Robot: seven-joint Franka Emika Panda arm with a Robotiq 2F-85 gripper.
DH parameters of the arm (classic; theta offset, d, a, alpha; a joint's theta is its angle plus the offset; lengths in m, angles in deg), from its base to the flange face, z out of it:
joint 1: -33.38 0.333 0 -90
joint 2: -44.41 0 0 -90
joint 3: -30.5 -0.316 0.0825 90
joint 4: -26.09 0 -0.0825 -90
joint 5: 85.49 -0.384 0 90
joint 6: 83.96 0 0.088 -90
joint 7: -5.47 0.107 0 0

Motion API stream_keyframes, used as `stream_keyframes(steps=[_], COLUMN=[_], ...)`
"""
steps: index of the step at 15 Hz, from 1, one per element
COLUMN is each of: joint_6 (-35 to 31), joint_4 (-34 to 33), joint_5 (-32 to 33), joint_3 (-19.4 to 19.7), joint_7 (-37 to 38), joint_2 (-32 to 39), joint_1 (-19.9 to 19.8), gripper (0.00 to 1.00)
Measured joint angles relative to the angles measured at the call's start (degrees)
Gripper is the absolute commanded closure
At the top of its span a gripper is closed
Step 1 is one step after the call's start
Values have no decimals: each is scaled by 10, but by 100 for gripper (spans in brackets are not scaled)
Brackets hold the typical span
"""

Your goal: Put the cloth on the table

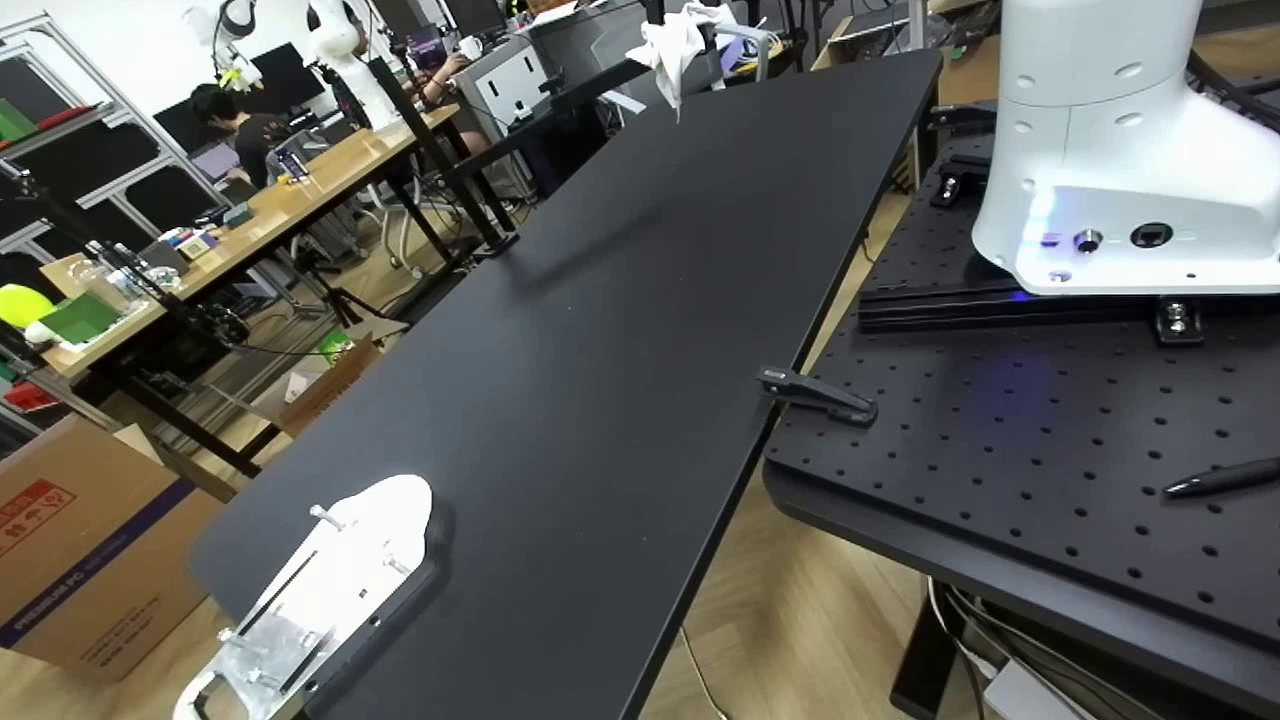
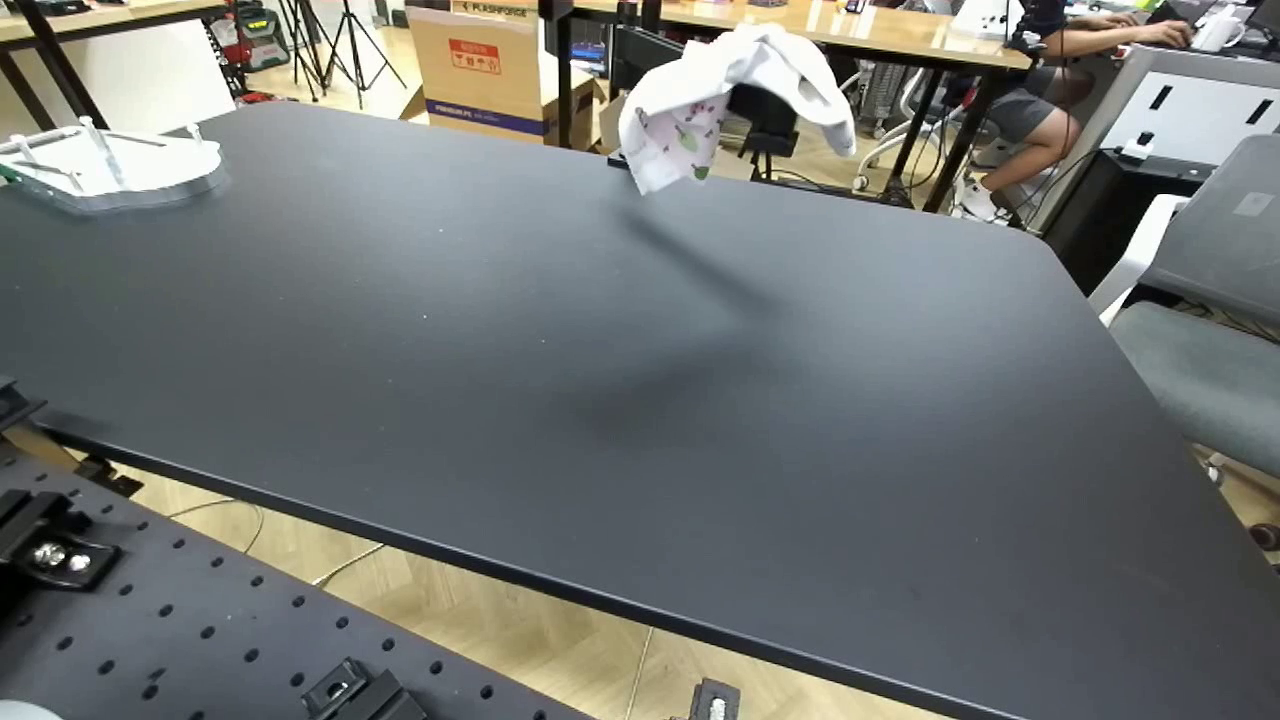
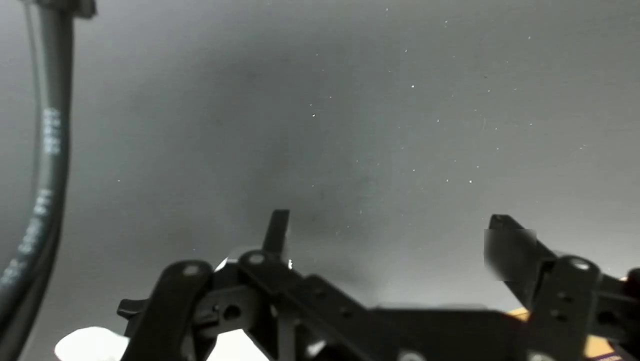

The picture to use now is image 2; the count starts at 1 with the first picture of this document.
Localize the white printed cloth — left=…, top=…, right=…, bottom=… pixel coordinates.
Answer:
left=616, top=21, right=864, bottom=200

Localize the black office chair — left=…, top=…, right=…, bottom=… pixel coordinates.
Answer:
left=722, top=80, right=809, bottom=188

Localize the brown cardboard box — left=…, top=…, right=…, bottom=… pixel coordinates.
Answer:
left=405, top=5, right=600, bottom=149

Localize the long wooden desk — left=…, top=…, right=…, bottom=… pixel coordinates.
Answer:
left=573, top=0, right=1038, bottom=211

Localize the black tripod stand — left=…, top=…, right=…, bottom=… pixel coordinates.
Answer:
left=285, top=0, right=409, bottom=113

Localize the black clamp block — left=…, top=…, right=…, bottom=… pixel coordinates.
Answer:
left=299, top=655, right=444, bottom=720

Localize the seated person in dark clothes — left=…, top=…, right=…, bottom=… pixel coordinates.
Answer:
left=952, top=11, right=1197, bottom=228

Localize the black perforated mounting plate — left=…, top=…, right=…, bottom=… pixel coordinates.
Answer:
left=0, top=450, right=590, bottom=720

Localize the grey office chair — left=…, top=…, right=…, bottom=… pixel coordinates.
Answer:
left=1105, top=132, right=1280, bottom=487

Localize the white panel board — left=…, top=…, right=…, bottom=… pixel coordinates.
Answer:
left=61, top=17, right=241, bottom=140

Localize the grey white cabinet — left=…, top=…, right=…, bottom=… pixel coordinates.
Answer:
left=1035, top=46, right=1280, bottom=302

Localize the black clamp with silver bolts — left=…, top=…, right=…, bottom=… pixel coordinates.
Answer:
left=0, top=484, right=128, bottom=598

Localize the wooden desk with black leg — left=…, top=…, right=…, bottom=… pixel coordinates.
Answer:
left=0, top=0, right=233, bottom=135

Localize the small black bracket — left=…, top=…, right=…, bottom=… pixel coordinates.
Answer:
left=685, top=678, right=744, bottom=720

